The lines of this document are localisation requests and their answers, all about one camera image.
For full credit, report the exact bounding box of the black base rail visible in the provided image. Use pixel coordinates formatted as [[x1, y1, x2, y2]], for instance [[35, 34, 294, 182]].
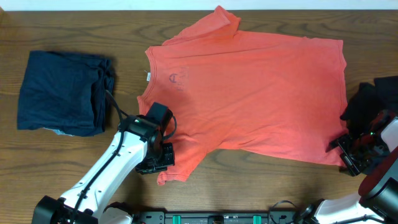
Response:
[[132, 211, 308, 224]]

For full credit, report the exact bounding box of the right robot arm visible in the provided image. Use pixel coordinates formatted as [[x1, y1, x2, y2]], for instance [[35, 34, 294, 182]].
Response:
[[293, 110, 397, 223]]

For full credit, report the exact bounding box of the folded navy blue garment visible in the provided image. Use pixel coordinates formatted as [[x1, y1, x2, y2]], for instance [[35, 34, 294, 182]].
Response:
[[17, 50, 114, 137]]

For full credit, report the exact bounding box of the black garment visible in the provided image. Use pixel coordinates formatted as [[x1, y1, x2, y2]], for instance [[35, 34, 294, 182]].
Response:
[[340, 76, 397, 138]]

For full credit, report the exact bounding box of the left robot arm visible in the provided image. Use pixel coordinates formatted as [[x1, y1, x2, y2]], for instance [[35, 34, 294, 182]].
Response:
[[32, 103, 175, 224]]

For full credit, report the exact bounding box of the coral red t-shirt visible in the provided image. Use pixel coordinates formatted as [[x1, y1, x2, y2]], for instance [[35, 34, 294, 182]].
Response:
[[137, 7, 347, 185]]

